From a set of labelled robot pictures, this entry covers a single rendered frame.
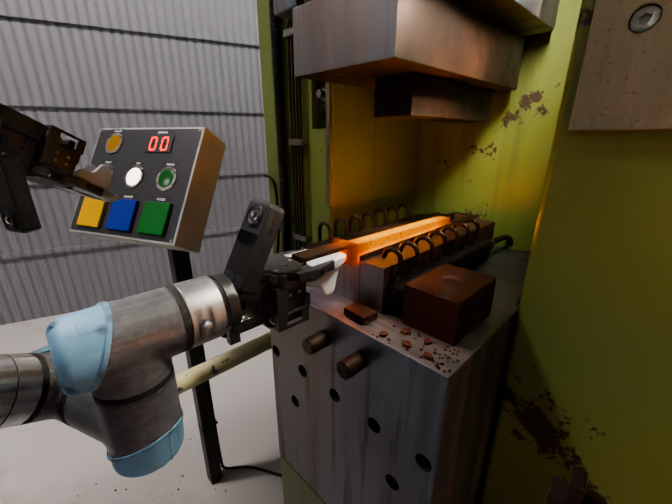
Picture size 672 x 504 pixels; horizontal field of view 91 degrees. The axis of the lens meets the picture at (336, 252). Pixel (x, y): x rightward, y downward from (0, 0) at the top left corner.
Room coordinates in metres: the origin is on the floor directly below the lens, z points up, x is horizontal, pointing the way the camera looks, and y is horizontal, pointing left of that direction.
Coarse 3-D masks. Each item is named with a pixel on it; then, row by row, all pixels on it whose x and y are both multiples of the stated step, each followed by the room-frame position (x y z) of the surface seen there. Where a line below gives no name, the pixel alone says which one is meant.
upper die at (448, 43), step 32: (320, 0) 0.55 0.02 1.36; (352, 0) 0.51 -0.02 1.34; (384, 0) 0.47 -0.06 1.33; (416, 0) 0.48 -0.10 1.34; (448, 0) 0.54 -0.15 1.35; (320, 32) 0.55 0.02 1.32; (352, 32) 0.51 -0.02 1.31; (384, 32) 0.47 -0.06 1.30; (416, 32) 0.49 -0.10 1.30; (448, 32) 0.54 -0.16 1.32; (480, 32) 0.61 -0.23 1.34; (512, 32) 0.70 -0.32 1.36; (320, 64) 0.55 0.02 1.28; (352, 64) 0.51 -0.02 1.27; (384, 64) 0.50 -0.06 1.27; (416, 64) 0.50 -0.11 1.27; (448, 64) 0.55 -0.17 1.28; (480, 64) 0.62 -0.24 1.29; (512, 64) 0.72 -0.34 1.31
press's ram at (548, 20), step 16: (288, 0) 0.61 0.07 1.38; (304, 0) 0.58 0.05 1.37; (464, 0) 0.57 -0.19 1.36; (480, 0) 0.57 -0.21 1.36; (496, 0) 0.57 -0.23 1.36; (512, 0) 0.57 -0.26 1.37; (528, 0) 0.61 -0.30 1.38; (544, 0) 0.66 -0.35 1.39; (288, 16) 0.64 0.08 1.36; (496, 16) 0.64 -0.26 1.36; (512, 16) 0.64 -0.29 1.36; (528, 16) 0.64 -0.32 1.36; (544, 16) 0.67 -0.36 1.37; (528, 32) 0.72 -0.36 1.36
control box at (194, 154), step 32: (128, 128) 0.88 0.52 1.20; (160, 128) 0.84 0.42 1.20; (192, 128) 0.81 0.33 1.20; (96, 160) 0.87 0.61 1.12; (128, 160) 0.83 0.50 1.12; (160, 160) 0.79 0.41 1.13; (192, 160) 0.76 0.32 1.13; (128, 192) 0.78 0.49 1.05; (160, 192) 0.75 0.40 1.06; (192, 192) 0.74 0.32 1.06; (192, 224) 0.72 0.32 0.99
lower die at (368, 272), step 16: (384, 224) 0.77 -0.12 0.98; (400, 224) 0.73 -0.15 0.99; (448, 224) 0.69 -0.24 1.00; (480, 224) 0.72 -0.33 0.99; (400, 240) 0.58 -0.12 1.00; (432, 240) 0.60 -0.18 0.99; (448, 240) 0.60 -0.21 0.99; (464, 240) 0.64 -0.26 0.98; (368, 256) 0.51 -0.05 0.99; (352, 272) 0.50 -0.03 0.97; (368, 272) 0.48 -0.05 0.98; (384, 272) 0.46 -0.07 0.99; (336, 288) 0.53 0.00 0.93; (352, 288) 0.50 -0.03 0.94; (368, 288) 0.48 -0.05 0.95; (384, 288) 0.46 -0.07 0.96; (368, 304) 0.48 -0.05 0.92; (384, 304) 0.46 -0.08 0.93
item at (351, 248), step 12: (396, 228) 0.62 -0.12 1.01; (408, 228) 0.62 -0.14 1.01; (420, 228) 0.64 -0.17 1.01; (336, 240) 0.51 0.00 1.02; (348, 240) 0.54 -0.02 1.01; (360, 240) 0.54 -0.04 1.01; (372, 240) 0.54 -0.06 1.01; (384, 240) 0.56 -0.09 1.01; (300, 252) 0.46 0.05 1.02; (312, 252) 0.46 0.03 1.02; (324, 252) 0.46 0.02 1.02; (336, 252) 0.48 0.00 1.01; (348, 252) 0.49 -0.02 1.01; (360, 252) 0.51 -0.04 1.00; (348, 264) 0.49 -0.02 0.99
